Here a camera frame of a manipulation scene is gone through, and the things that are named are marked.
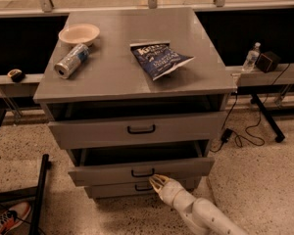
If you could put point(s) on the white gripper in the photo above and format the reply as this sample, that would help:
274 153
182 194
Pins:
169 190

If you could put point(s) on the grey drawer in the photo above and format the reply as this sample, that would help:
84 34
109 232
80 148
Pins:
131 164
133 189
122 131

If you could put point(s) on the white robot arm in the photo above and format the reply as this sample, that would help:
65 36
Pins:
199 214

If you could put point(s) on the grey bottom drawer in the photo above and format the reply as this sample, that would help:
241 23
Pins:
133 189

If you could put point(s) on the grey top drawer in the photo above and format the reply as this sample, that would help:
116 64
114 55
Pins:
122 131

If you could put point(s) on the grey drawer cabinet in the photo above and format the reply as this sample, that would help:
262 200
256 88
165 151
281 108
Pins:
111 84

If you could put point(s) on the blue chip bag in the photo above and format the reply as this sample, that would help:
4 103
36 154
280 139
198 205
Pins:
158 58

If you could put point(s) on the orange white sneaker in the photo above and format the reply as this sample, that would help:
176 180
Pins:
13 217

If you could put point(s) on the silver blue soda can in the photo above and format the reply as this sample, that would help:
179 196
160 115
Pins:
72 61

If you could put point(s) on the clear plastic water bottle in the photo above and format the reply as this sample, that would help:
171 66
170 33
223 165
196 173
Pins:
252 57

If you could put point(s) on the small black box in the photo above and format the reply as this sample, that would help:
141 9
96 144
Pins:
267 62

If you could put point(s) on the white ceramic bowl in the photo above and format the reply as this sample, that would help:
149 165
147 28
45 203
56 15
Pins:
74 34

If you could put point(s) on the black metal frame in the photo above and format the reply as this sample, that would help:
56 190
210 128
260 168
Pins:
23 172

